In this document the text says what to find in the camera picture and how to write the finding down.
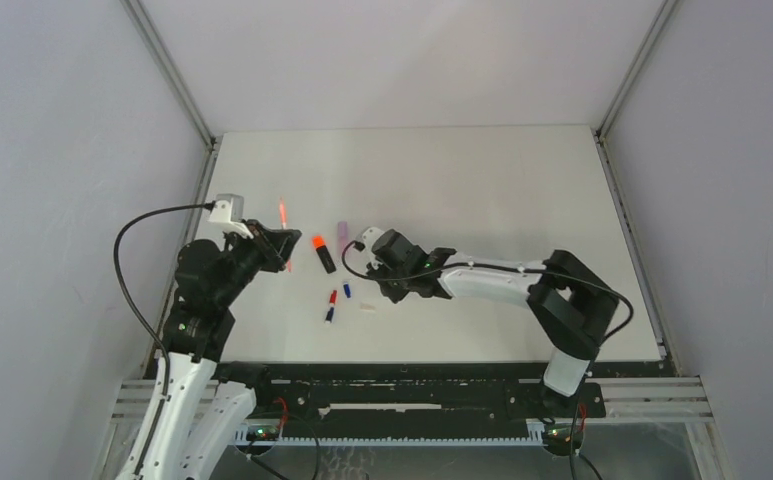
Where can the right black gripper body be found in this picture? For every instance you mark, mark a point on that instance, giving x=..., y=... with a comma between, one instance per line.
x=394, y=285

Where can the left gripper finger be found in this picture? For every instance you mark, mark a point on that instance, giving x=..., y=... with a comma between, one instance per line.
x=265, y=236
x=280, y=254

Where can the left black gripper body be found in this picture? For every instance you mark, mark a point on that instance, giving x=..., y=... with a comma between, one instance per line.
x=260, y=248

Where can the thin orange pen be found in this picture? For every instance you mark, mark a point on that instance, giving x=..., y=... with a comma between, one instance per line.
x=283, y=218

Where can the orange marker pen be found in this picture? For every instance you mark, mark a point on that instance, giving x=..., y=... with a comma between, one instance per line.
x=326, y=259

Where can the pink marker pen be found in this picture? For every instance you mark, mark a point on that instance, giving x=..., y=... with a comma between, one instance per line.
x=342, y=243

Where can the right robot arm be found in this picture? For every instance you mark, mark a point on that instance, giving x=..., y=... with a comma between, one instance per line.
x=571, y=304

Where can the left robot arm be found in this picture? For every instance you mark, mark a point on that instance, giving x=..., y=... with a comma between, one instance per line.
x=174, y=441

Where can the red blue pen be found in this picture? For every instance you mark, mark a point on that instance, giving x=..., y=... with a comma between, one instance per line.
x=331, y=307

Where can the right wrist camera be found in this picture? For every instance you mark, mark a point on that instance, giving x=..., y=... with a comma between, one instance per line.
x=366, y=240

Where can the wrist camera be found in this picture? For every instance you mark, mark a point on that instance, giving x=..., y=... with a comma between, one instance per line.
x=227, y=214
x=366, y=240

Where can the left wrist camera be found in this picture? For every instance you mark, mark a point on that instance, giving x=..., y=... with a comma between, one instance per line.
x=227, y=214

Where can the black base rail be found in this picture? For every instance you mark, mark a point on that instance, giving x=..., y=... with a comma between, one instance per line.
x=457, y=401

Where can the left aluminium frame post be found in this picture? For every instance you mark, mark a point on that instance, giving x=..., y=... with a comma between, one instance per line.
x=144, y=25

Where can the aluminium frame post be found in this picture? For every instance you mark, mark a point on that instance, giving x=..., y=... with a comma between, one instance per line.
x=618, y=149
x=144, y=25

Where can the right aluminium frame post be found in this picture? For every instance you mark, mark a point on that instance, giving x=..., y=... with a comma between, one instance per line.
x=618, y=149

